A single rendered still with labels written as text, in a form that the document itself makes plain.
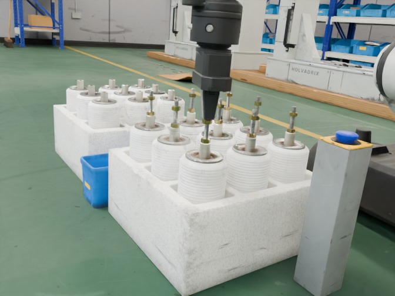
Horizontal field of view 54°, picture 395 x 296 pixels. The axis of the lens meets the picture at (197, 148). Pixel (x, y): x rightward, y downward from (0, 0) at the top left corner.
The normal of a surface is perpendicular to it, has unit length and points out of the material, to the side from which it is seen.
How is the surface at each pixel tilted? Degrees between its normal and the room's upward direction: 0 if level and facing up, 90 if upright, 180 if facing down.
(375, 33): 90
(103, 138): 90
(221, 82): 90
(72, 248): 0
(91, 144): 90
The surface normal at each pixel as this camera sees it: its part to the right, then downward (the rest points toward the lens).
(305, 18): 0.51, -0.07
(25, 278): 0.07, -0.95
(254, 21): 0.51, 0.29
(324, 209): -0.83, 0.11
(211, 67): 0.19, 0.31
